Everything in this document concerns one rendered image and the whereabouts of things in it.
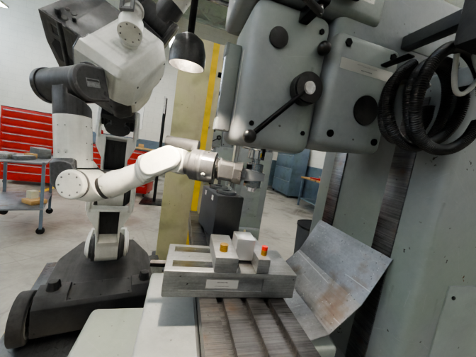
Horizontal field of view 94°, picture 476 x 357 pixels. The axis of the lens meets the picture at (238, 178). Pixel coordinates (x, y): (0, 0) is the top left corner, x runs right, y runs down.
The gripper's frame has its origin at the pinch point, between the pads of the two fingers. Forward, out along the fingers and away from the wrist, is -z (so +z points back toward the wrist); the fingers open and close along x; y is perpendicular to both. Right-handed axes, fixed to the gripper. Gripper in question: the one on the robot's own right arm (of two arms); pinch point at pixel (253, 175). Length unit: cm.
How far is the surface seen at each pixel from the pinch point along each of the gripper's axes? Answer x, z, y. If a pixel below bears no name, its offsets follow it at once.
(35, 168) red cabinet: 345, 412, 95
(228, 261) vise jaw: -9.6, 2.5, 21.7
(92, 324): -4, 39, 52
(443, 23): -11, -33, -39
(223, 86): -5.6, 11.4, -20.8
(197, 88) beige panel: 160, 65, -59
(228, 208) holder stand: 28.0, 7.0, 18.3
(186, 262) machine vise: -8.3, 13.2, 24.8
